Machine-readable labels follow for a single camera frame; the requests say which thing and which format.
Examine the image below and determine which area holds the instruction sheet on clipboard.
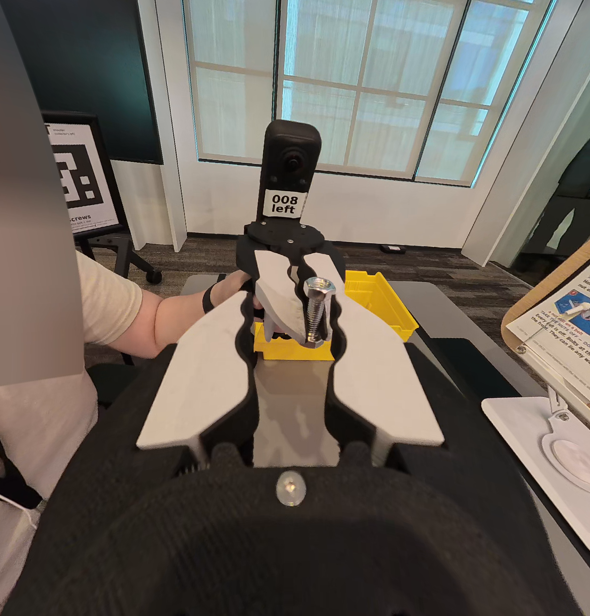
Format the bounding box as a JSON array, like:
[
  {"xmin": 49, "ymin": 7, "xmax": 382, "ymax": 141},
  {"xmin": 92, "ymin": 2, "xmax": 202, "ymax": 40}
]
[{"xmin": 501, "ymin": 241, "xmax": 590, "ymax": 419}]

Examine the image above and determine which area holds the dark wall panel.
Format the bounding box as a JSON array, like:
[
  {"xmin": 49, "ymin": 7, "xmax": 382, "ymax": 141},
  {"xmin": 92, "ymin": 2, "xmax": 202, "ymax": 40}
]
[{"xmin": 0, "ymin": 0, "xmax": 165, "ymax": 165}]

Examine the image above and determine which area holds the yellow plastic bin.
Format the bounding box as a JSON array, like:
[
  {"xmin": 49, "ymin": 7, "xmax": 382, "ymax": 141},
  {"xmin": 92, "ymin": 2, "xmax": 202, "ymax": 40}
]
[{"xmin": 253, "ymin": 269, "xmax": 419, "ymax": 363}]

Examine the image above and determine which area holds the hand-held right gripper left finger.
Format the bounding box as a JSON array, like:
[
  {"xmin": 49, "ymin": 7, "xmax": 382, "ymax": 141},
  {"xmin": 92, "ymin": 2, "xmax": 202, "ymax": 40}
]
[{"xmin": 136, "ymin": 290, "xmax": 261, "ymax": 470}]

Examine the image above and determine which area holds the marker sign on black stand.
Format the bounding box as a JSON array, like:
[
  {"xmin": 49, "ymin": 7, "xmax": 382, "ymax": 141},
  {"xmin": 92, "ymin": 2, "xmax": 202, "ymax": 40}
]
[{"xmin": 41, "ymin": 111, "xmax": 163, "ymax": 286}]

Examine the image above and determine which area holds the white round base stand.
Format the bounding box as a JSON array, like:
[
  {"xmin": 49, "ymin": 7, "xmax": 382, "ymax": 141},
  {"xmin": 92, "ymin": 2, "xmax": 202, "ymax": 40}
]
[{"xmin": 540, "ymin": 385, "xmax": 590, "ymax": 494}]

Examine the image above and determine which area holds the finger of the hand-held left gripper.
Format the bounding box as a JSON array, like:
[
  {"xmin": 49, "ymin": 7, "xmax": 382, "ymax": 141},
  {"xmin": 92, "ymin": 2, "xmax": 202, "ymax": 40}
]
[
  {"xmin": 254, "ymin": 250, "xmax": 310, "ymax": 346},
  {"xmin": 294, "ymin": 252, "xmax": 345, "ymax": 318}
]

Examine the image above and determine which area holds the white framed window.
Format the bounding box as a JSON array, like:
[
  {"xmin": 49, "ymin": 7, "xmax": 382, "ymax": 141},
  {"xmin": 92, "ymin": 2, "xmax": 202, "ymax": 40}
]
[{"xmin": 182, "ymin": 0, "xmax": 558, "ymax": 187}]

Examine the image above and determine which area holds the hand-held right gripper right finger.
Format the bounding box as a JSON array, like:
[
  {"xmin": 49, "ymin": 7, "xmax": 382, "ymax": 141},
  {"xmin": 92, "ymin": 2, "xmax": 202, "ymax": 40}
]
[{"xmin": 325, "ymin": 291, "xmax": 445, "ymax": 470}]

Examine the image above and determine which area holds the printed instruction sheet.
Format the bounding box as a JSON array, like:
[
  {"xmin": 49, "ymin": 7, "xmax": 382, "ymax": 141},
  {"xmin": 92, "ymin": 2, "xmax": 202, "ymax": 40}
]
[{"xmin": 509, "ymin": 255, "xmax": 590, "ymax": 410}]

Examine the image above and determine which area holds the white tray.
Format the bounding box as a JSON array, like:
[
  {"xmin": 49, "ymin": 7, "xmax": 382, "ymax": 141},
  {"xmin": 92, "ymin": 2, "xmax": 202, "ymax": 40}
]
[{"xmin": 482, "ymin": 396, "xmax": 590, "ymax": 563}]

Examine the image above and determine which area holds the person's left hand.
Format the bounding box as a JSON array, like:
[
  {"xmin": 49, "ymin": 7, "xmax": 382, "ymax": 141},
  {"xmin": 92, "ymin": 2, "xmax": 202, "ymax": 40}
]
[{"xmin": 213, "ymin": 270, "xmax": 266, "ymax": 312}]

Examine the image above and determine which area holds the steel hex bolt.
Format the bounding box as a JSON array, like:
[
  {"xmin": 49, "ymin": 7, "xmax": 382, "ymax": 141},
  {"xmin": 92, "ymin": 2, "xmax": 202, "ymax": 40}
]
[{"xmin": 302, "ymin": 277, "xmax": 336, "ymax": 343}]

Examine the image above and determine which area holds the person's left forearm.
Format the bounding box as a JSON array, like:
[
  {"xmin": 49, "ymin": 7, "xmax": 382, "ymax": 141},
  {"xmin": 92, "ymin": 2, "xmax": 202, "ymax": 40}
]
[{"xmin": 83, "ymin": 286, "xmax": 209, "ymax": 359}]

